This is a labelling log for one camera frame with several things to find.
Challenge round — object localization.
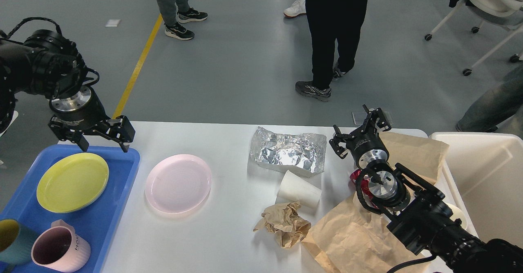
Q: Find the pink mug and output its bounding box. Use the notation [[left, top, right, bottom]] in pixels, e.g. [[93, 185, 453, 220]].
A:
[[31, 219, 91, 273]]

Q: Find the white rolling chair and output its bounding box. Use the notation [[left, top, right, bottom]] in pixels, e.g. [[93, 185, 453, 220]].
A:
[[424, 0, 523, 77]]

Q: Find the pink plate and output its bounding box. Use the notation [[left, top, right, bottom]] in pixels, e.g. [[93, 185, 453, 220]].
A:
[[145, 154, 212, 216]]

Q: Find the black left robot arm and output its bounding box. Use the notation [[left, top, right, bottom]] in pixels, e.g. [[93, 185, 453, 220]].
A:
[[0, 17, 136, 152]]

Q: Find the white side table corner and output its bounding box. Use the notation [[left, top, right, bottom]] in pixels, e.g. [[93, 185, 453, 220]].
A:
[[0, 110, 19, 138]]

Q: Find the crumpled aluminium foil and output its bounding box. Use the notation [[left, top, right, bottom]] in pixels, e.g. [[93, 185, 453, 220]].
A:
[[250, 127, 327, 178]]

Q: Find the white paper on floor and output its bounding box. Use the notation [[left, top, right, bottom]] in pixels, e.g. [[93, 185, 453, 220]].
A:
[[105, 18, 121, 27]]

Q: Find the person in faded jeans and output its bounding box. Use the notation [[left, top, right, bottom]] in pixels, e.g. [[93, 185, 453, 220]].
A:
[[455, 65, 523, 138]]

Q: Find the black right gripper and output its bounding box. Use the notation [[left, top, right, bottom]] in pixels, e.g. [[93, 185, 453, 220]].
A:
[[329, 104, 392, 170]]

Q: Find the white paper cup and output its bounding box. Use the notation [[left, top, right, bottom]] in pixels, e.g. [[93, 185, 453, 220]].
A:
[[277, 170, 322, 208]]

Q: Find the crumpled brown paper ball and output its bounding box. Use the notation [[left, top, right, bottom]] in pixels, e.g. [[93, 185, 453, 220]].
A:
[[253, 201, 311, 249]]

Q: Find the large brown paper sheet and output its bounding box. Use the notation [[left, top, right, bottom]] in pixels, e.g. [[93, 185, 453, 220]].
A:
[[302, 132, 449, 273]]

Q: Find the person with white sneakers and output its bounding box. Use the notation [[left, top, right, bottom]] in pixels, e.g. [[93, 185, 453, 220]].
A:
[[283, 0, 306, 18]]

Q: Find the yellow plate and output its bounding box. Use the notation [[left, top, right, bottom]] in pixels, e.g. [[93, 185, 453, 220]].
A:
[[37, 152, 110, 213]]

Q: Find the person in grey trousers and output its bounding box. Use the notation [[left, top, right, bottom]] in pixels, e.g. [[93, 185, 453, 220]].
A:
[[156, 0, 208, 40]]

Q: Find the person in black trousers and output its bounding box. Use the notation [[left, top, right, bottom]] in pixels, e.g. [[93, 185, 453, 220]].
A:
[[295, 0, 368, 101]]

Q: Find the blue plastic tray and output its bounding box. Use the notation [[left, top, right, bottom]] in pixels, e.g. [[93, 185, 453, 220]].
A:
[[1, 145, 140, 273]]

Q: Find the white plastic bin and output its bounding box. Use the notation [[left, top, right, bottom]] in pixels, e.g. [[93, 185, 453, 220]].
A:
[[430, 132, 523, 247]]

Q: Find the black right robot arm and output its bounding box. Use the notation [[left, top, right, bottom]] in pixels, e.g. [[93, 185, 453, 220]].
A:
[[329, 107, 523, 273]]

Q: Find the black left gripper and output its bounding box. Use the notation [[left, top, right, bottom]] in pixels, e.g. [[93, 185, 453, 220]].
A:
[[47, 86, 136, 153]]

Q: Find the teal mug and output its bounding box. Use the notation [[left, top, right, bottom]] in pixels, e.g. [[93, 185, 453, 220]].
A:
[[0, 219, 39, 265]]

